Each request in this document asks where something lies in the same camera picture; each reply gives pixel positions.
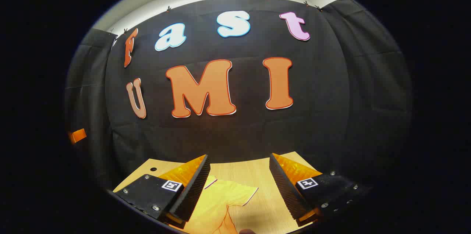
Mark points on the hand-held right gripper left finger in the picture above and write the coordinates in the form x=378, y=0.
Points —
x=195, y=186

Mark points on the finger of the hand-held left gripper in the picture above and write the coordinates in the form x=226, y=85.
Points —
x=78, y=135

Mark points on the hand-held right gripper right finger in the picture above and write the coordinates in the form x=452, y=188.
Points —
x=283, y=186

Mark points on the black backdrop cloth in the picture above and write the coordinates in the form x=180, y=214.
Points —
x=250, y=134

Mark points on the orange polo T-shirt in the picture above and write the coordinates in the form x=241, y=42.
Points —
x=220, y=204

